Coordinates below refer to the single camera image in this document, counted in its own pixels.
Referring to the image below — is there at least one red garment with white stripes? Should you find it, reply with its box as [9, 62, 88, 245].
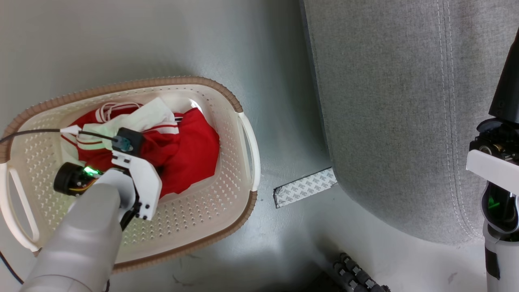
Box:
[61, 103, 220, 199]

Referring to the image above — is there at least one grey fabric sofa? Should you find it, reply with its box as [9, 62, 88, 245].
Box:
[300, 0, 519, 245]

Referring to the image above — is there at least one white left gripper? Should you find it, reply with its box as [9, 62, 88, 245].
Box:
[97, 154, 163, 232]

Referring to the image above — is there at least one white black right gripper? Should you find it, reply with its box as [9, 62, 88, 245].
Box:
[465, 28, 519, 196]

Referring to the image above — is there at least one thin black cable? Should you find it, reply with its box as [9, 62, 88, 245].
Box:
[0, 251, 26, 285]
[0, 126, 122, 145]

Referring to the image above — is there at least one white plastic basket brown rim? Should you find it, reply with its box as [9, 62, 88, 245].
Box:
[0, 76, 261, 273]

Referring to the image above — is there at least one white patterned tape strip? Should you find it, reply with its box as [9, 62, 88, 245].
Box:
[273, 167, 338, 209]

